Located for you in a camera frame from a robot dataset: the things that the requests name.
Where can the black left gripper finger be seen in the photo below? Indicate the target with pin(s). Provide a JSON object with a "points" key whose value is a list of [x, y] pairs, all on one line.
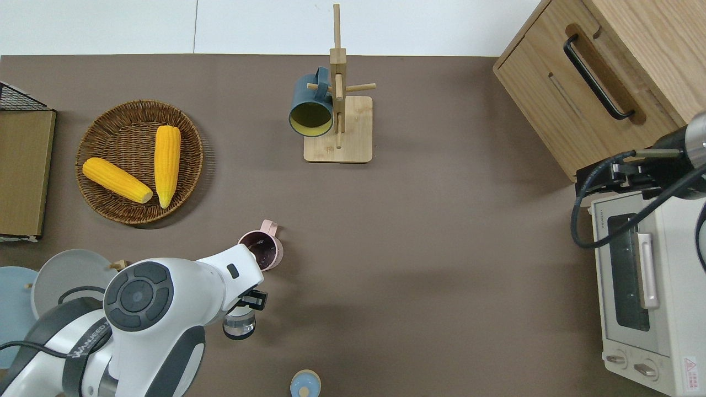
{"points": [[256, 300]]}

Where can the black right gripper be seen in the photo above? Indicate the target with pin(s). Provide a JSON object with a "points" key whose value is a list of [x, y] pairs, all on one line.
{"points": [[670, 149]]}

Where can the white water bottle clear base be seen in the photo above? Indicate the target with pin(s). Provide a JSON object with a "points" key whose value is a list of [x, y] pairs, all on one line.
{"points": [[239, 325]]}

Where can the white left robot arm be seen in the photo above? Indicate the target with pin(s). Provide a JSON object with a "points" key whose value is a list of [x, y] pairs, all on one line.
{"points": [[165, 309]]}

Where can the cream toaster oven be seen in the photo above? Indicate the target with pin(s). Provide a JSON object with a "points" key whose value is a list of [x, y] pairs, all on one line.
{"points": [[678, 275]]}

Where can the wooden cabinet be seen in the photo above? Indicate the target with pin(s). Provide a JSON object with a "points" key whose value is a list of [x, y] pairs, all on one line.
{"points": [[634, 55]]}

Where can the wooden plate rack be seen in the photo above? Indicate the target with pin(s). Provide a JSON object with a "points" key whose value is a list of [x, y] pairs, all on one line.
{"points": [[118, 265]]}

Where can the yellow corn cob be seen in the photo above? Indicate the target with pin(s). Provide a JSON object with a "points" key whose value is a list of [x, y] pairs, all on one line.
{"points": [[116, 179], [167, 162]]}

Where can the silver toaster knob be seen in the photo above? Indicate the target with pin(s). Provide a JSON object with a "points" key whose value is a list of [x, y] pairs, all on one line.
{"points": [[645, 369], [616, 359]]}

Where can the brown table mat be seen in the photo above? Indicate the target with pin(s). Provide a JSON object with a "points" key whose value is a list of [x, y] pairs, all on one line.
{"points": [[441, 264]]}

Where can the wooden mug tree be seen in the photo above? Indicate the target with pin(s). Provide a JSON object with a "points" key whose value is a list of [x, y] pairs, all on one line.
{"points": [[353, 132]]}

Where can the grey plate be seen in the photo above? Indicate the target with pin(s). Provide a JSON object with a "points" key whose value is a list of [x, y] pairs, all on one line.
{"points": [[60, 270]]}

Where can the brown wicker basket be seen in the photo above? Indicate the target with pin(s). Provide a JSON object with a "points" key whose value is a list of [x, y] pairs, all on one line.
{"points": [[121, 132]]}

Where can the dark blue mug yellow inside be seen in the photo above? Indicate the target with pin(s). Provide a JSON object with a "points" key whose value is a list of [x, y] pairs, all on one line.
{"points": [[309, 91]]}

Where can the light blue plate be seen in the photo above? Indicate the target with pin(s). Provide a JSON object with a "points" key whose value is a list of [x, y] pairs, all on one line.
{"points": [[14, 298]]}

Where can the wooden shelf board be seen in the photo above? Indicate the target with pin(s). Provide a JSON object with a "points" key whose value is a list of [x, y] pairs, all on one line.
{"points": [[22, 176]]}

